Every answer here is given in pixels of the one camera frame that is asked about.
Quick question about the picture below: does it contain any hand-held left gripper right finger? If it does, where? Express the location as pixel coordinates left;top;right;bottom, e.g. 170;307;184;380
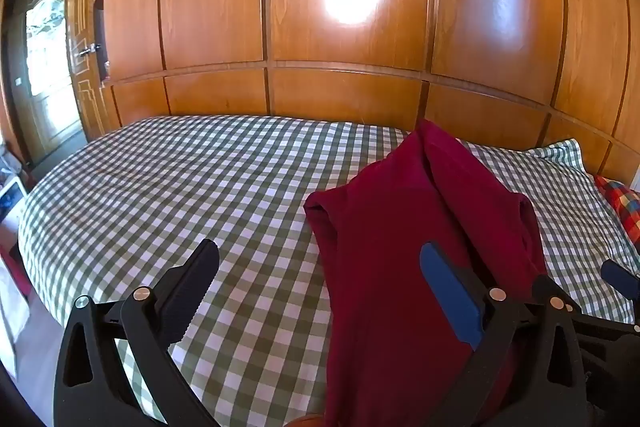
420;242;589;427

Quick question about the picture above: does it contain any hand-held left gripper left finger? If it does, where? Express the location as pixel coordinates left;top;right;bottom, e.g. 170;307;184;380
53;238;221;427

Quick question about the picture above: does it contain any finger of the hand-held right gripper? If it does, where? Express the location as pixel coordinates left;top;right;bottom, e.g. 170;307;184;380
575;311;640;339
601;259;640;304

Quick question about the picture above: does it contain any dark red garment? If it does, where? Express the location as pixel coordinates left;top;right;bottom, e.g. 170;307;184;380
303;119;548;427

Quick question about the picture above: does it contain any person's black clothing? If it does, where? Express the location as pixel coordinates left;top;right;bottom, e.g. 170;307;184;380
582;332;640;427

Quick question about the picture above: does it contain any colourful plaid pillow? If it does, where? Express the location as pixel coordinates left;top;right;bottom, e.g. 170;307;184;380
594;174;640;249

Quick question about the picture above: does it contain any green checked pillow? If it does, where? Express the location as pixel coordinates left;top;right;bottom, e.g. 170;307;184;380
522;138;640;313

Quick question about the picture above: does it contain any white box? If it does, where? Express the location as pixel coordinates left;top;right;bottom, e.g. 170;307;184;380
0;177;29;224

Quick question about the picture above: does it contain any carved wooden door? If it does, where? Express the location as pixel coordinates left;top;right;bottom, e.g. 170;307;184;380
64;0;122;144

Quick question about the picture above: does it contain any glass entrance door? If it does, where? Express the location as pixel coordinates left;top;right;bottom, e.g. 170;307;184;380
4;0;85;164

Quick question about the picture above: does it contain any wooden wardrobe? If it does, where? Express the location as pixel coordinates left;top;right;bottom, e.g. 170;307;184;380
92;0;640;188

